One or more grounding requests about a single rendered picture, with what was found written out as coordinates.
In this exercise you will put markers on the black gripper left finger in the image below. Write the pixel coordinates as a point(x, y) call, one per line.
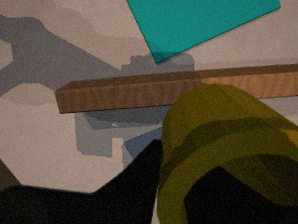
point(129, 198)

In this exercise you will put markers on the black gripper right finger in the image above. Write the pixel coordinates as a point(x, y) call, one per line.
point(220, 198)

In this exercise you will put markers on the olive yellow cup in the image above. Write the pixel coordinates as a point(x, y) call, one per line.
point(220, 125)

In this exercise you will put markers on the brown wooden bar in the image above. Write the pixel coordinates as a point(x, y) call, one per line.
point(164, 89)

